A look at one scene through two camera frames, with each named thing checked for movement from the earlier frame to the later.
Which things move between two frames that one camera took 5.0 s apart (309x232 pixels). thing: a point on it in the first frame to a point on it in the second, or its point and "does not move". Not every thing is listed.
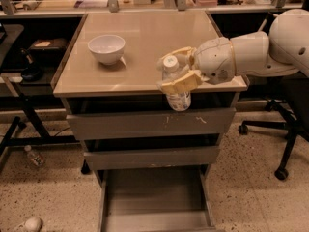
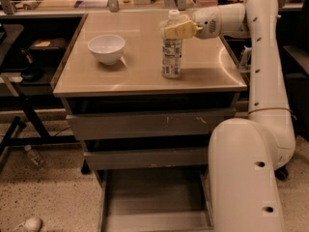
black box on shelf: (51, 49) does not move
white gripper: (212, 61) to (208, 21)
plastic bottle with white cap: (180, 101) to (171, 49)
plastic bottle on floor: (34, 158) does not move
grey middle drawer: (167, 158) does not move
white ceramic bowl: (107, 48) does not move
